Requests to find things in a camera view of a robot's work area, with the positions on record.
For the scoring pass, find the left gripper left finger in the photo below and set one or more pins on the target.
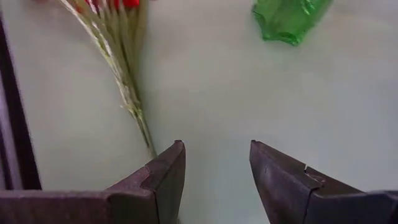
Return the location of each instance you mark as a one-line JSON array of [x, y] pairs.
[[140, 202]]

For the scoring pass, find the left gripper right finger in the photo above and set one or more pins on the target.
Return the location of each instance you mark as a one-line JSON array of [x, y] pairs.
[[295, 199]]

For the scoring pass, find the red flower bunch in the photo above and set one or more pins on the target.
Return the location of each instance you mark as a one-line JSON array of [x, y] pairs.
[[124, 62]]

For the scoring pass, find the green glass vase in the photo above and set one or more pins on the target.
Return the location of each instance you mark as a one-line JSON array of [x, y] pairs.
[[289, 18]]

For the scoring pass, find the green table mat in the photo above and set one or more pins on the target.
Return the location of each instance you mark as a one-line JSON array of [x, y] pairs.
[[217, 93]]

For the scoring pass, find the black metal table frame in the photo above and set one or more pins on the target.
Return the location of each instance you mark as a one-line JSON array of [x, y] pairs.
[[18, 124]]

